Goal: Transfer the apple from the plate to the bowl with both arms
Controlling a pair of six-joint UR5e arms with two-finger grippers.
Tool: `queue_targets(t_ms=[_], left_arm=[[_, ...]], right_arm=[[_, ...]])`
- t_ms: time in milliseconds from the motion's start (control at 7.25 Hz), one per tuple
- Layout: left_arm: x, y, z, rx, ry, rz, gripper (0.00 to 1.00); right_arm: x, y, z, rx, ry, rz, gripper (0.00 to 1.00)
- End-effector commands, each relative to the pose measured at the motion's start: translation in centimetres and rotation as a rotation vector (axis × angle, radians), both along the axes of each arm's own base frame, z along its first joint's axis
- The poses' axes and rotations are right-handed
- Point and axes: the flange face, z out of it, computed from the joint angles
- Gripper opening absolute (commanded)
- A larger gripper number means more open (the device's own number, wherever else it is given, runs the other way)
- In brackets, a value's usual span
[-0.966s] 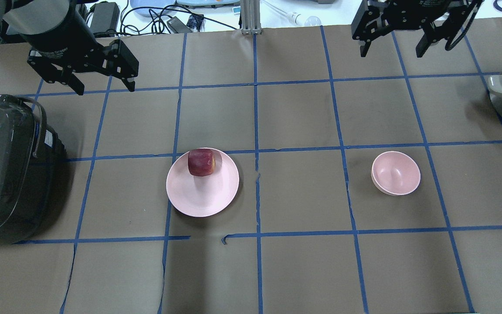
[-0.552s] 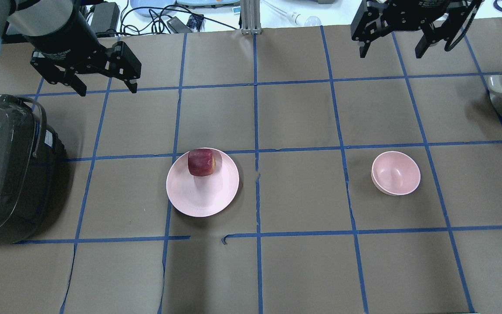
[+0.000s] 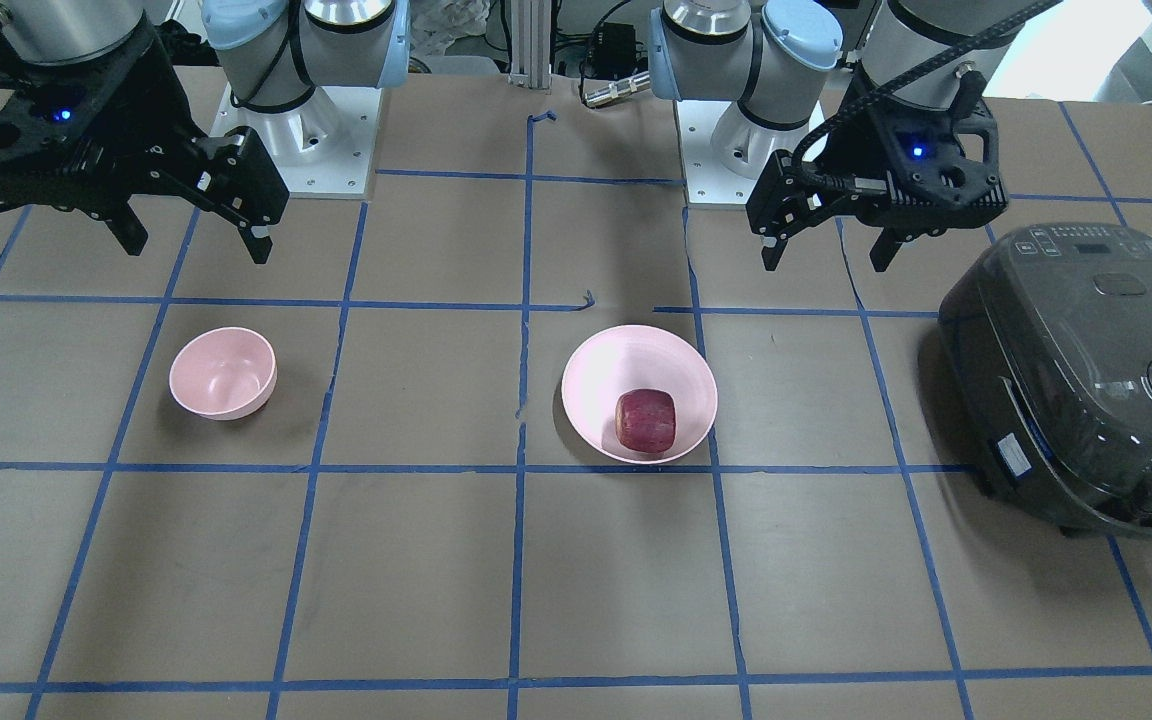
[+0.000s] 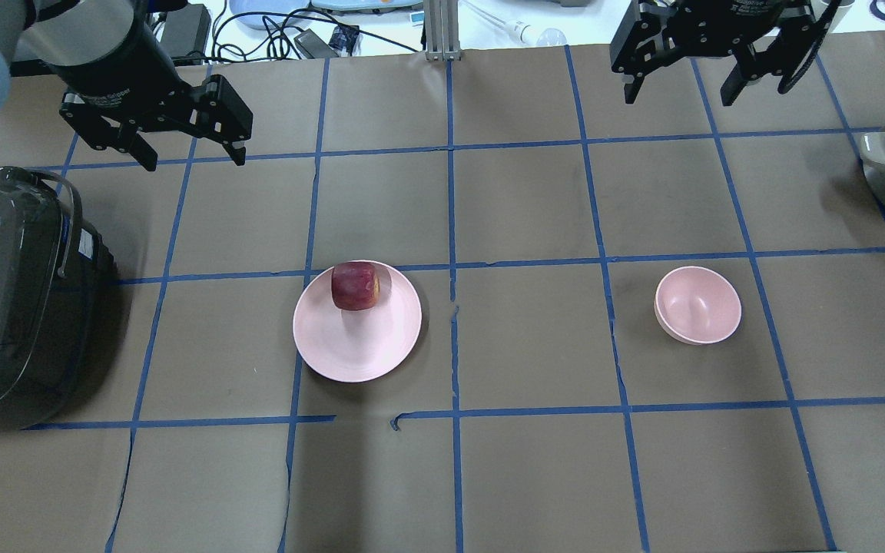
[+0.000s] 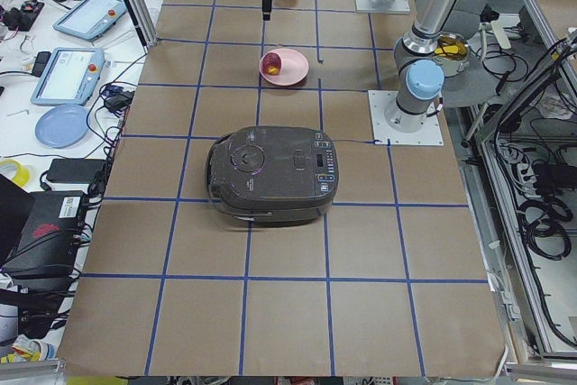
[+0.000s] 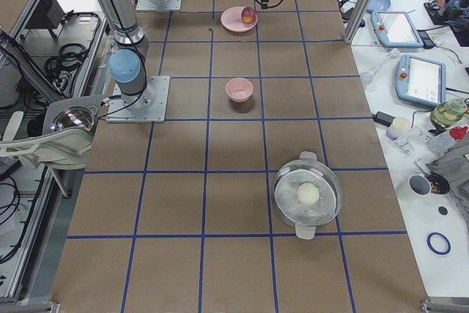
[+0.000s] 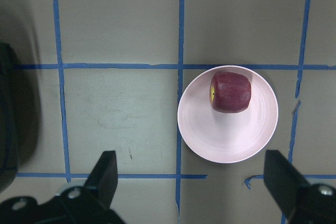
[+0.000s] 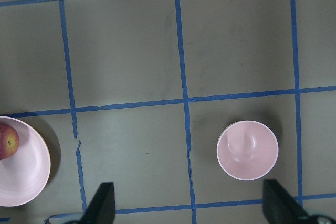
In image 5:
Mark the yellow tape roll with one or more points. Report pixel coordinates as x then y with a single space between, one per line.
15 171

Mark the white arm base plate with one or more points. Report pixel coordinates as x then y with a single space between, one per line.
391 126

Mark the blue plate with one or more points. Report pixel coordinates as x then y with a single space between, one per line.
62 126

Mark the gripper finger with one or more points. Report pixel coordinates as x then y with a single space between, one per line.
266 9

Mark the near teach pendant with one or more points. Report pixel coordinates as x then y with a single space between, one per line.
70 77

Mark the teach pendant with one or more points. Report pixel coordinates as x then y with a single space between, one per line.
70 77
90 19

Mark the black computer box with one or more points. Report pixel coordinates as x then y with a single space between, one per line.
49 242

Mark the pink plate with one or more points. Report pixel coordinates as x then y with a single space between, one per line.
294 68

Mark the steel bowl with yellow items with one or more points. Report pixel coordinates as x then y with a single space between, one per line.
452 54

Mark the red apple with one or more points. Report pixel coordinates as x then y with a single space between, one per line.
271 64

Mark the dark rice cooker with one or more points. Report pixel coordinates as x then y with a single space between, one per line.
273 174

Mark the black power adapter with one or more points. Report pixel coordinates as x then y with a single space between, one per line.
74 171

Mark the far teach pendant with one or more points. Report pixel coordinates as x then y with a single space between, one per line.
90 19

